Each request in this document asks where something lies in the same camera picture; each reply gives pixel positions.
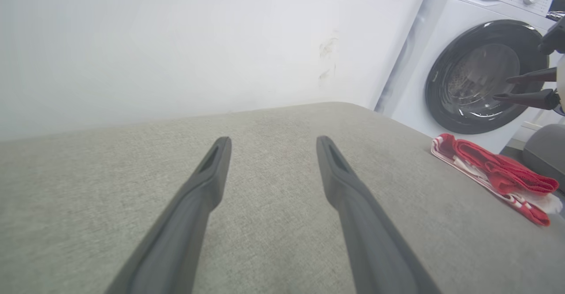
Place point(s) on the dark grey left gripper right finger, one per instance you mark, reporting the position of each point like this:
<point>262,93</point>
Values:
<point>371,241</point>

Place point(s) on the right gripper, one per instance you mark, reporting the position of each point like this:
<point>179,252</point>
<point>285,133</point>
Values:
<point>559,42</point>

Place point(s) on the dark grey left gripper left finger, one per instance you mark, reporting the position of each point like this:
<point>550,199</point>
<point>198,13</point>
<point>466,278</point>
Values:
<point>176,232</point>

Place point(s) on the red and white garment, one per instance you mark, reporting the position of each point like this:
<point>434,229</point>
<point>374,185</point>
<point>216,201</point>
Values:
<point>499,170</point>

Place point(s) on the dark grey rounded furniture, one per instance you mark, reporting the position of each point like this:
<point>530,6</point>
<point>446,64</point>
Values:
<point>547,152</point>

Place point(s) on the white Hisense washing machine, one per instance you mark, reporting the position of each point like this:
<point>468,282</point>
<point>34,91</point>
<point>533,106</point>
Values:
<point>485,7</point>

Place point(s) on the black round washing machine door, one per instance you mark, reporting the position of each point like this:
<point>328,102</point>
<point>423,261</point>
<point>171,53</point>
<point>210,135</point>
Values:
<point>435,91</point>

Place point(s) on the grey fabric sofa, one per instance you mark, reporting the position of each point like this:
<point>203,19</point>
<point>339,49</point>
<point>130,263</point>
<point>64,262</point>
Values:
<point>273,205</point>

